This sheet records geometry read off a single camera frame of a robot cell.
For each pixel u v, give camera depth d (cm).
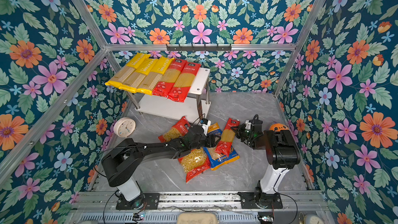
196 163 82
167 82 75
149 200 73
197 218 67
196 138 68
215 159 82
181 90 71
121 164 46
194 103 83
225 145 84
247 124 92
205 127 78
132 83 75
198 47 91
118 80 76
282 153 54
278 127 90
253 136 78
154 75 78
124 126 92
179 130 93
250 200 73
